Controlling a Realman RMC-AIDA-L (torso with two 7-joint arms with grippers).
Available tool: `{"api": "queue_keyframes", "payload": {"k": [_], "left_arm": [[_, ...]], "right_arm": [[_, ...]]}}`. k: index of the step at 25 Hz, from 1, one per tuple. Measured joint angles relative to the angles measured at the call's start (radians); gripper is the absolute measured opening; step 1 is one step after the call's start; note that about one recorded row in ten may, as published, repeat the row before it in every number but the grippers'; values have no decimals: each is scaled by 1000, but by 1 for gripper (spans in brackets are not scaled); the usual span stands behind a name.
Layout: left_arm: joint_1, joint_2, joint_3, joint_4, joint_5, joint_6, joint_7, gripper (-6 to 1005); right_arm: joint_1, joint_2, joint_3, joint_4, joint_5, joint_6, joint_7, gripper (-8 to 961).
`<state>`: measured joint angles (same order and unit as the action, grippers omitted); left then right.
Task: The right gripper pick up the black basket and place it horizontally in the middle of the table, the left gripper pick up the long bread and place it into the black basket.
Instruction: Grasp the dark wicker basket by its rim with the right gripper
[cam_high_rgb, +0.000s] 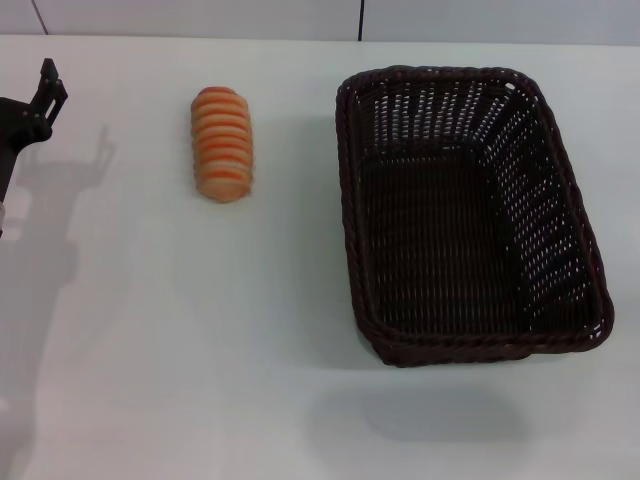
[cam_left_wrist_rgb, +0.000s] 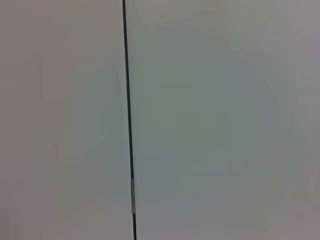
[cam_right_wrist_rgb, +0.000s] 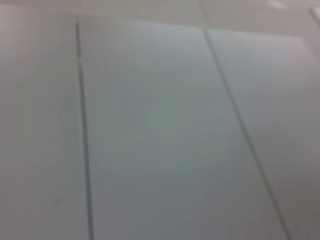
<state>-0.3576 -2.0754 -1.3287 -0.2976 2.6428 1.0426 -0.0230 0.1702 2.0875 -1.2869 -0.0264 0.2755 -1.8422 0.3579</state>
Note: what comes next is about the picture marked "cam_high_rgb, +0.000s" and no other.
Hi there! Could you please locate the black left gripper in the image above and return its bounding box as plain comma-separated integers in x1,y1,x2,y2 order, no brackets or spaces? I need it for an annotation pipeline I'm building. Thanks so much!
0,57,69,201

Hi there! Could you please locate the black woven wicker basket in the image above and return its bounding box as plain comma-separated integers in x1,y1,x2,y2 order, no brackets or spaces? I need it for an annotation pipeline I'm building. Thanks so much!
335,63,616,369

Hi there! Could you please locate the sliced orange striped bread loaf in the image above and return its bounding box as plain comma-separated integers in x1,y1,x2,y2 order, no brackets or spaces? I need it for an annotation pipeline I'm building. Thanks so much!
189,85,254,204

